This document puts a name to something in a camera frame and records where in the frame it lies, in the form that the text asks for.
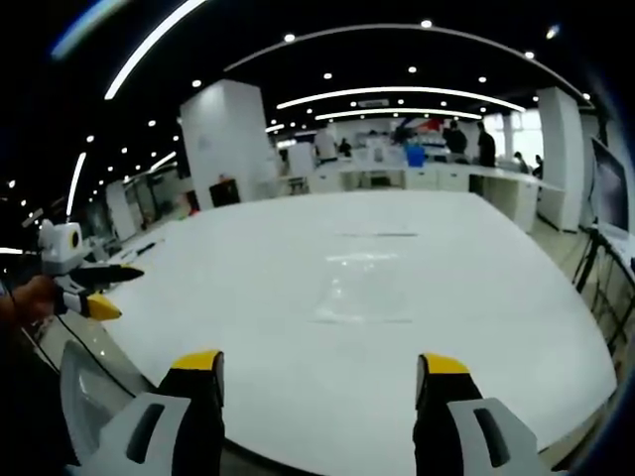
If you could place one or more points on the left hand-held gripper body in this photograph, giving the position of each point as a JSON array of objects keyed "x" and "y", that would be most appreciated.
[{"x": 58, "y": 248}]

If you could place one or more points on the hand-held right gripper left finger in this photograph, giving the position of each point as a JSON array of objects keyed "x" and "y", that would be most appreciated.
[{"x": 168, "y": 421}]

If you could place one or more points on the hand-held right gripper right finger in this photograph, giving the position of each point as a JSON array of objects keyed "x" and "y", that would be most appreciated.
[{"x": 461, "y": 421}]

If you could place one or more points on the clear resealable plastic bag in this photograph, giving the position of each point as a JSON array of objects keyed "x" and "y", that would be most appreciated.
[{"x": 364, "y": 277}]

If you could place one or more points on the person's left hand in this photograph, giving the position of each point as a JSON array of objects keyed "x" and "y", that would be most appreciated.
[{"x": 37, "y": 297}]

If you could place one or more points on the black cabinet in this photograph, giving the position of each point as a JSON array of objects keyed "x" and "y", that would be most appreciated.
[{"x": 224, "y": 193}]

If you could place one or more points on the white square pillar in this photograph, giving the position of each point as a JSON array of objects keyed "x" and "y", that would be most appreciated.
[
  {"x": 223, "y": 141},
  {"x": 560, "y": 158}
]

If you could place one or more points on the white counter desk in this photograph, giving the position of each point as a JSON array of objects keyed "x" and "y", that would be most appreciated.
[{"x": 436, "y": 178}]

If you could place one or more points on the blue plastic crate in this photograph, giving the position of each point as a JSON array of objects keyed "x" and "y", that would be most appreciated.
[{"x": 416, "y": 156}]

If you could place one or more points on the computer monitor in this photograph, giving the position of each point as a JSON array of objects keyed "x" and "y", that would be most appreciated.
[{"x": 609, "y": 186}]

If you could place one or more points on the metal stand frame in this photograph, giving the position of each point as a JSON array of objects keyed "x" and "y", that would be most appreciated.
[{"x": 602, "y": 287}]

